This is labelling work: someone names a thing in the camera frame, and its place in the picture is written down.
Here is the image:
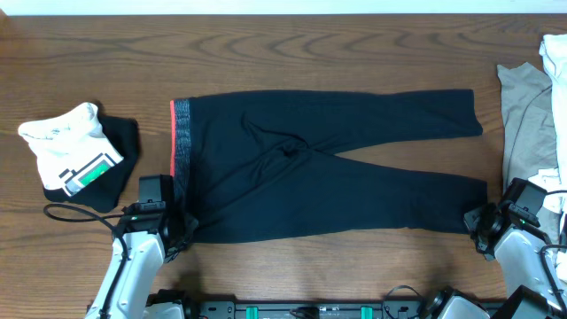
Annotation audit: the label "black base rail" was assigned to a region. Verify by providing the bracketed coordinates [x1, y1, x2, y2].
[185, 297, 429, 319]

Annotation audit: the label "black leggings with grey waistband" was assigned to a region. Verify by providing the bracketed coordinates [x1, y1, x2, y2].
[170, 89, 487, 244]

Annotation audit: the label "left black cable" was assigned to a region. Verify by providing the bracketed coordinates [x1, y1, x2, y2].
[43, 202, 132, 319]

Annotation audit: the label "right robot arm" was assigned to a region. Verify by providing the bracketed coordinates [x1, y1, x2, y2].
[418, 200, 566, 319]

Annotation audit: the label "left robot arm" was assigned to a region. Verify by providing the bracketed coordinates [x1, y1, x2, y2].
[85, 200, 198, 319]

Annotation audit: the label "folded white printed shirt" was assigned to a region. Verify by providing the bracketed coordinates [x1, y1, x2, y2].
[18, 102, 123, 197]

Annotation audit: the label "beige garment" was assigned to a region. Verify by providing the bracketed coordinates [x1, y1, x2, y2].
[496, 61, 560, 243]

